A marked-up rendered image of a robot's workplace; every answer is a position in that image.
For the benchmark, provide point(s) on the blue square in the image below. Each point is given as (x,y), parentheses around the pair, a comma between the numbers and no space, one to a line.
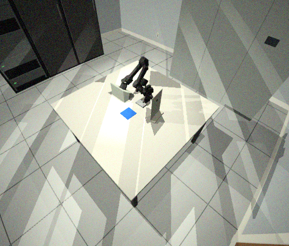
(128,113)

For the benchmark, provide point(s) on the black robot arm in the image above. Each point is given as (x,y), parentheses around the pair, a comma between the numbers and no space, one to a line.
(140,81)

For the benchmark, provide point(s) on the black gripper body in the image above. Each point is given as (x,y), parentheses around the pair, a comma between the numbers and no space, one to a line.
(144,90)

